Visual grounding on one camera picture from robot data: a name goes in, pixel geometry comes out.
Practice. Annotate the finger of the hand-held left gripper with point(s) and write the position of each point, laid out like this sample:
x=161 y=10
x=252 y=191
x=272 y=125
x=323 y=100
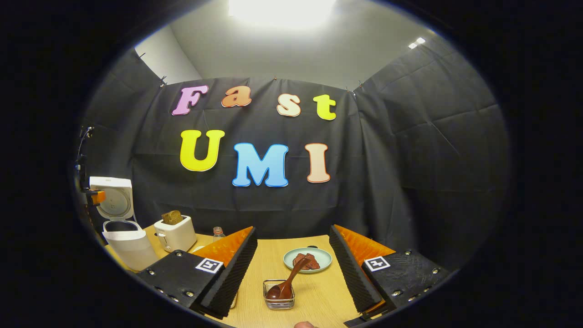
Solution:
x=97 y=197

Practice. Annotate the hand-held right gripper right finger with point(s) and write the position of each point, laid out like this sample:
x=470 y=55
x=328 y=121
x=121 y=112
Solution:
x=353 y=278

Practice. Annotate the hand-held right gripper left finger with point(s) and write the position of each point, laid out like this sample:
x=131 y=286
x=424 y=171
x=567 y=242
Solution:
x=232 y=278

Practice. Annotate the black backdrop cloth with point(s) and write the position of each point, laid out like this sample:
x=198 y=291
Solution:
x=410 y=159

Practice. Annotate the pale green plate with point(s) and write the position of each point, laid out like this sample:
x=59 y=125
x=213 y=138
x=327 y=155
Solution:
x=323 y=259

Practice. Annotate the clear plastic bottle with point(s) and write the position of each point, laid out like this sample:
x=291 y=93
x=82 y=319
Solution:
x=218 y=233

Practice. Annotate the white rice cooker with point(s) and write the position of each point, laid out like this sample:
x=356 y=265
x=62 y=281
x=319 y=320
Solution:
x=130 y=248

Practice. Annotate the brown wooden spoon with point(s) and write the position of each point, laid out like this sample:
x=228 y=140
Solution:
x=282 y=289

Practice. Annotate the white toaster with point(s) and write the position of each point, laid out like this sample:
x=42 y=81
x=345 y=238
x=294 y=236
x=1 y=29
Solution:
x=177 y=237

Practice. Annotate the toasted bread slice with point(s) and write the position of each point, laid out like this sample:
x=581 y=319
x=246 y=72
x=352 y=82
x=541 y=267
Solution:
x=177 y=216
x=167 y=219

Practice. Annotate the small ceiling light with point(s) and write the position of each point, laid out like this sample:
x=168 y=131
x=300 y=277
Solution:
x=416 y=43

